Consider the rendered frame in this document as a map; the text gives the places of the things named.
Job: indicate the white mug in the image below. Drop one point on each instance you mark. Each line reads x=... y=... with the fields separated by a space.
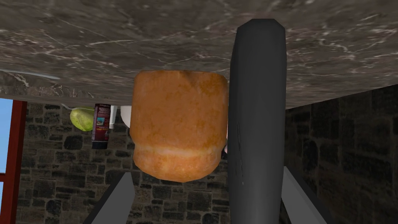
x=126 y=115

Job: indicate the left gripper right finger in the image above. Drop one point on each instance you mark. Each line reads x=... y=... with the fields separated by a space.
x=298 y=202

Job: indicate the dark grey tall cylinder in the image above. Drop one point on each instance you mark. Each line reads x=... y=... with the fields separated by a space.
x=257 y=109

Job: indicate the orange-brown bread loaf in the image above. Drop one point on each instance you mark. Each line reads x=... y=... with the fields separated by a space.
x=178 y=124

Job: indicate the red framed window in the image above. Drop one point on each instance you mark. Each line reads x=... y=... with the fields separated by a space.
x=9 y=161

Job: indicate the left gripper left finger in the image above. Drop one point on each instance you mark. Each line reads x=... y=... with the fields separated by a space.
x=115 y=202

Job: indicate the green round fruit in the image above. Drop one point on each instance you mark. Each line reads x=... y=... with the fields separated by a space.
x=81 y=118

